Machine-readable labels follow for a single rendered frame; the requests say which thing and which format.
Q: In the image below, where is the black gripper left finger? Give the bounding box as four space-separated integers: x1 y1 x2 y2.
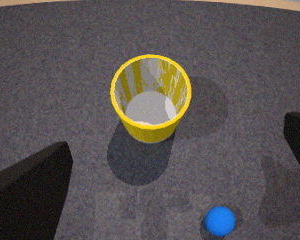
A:
0 141 74 240

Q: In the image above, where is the yellow cup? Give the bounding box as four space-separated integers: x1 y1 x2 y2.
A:
110 55 190 143

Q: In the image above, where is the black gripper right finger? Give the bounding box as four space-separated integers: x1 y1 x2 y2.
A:
283 112 300 165

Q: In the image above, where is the blue ball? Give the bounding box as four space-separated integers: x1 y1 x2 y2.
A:
205 205 235 236

